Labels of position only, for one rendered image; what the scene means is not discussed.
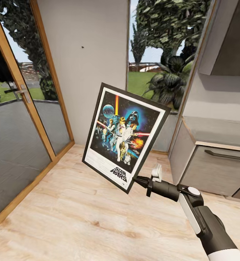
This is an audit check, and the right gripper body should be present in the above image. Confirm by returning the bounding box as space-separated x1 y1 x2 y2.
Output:
146 175 170 198

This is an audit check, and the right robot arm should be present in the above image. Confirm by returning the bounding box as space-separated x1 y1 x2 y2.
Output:
132 164 240 261

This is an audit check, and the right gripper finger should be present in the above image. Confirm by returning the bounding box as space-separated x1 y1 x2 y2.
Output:
132 177 150 188
137 176 149 181

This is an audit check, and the poster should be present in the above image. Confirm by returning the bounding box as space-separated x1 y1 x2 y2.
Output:
82 82 172 194

